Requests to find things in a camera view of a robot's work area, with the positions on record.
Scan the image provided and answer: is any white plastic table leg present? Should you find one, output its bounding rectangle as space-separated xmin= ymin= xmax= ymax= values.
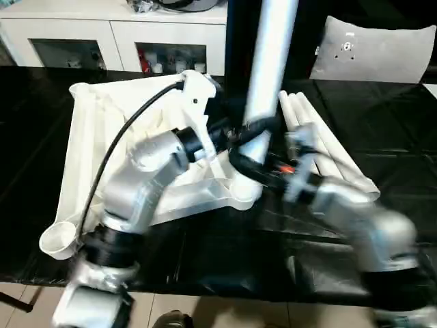
xmin=288 ymin=92 xmax=346 ymax=180
xmin=235 ymin=0 xmax=300 ymax=172
xmin=278 ymin=90 xmax=322 ymax=175
xmin=296 ymin=92 xmax=382 ymax=202

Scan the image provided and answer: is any dark blue cabinet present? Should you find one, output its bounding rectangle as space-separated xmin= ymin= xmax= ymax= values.
xmin=223 ymin=0 xmax=328 ymax=81

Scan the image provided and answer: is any dark grey bag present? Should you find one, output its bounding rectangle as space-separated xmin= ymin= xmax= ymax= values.
xmin=126 ymin=0 xmax=219 ymax=14

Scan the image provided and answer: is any black mat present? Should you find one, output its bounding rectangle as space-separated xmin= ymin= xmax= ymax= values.
xmin=0 ymin=64 xmax=437 ymax=307

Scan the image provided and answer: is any white cabinet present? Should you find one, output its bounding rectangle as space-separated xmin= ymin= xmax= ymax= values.
xmin=0 ymin=0 xmax=228 ymax=76

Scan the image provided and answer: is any grey cushion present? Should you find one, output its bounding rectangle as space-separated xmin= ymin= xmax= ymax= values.
xmin=309 ymin=15 xmax=433 ymax=83

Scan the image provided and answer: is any black stand leg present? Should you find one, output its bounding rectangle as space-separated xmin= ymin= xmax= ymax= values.
xmin=0 ymin=292 xmax=37 ymax=314

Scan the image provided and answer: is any white plastic table top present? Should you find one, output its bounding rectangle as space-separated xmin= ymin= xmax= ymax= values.
xmin=39 ymin=70 xmax=264 ymax=262

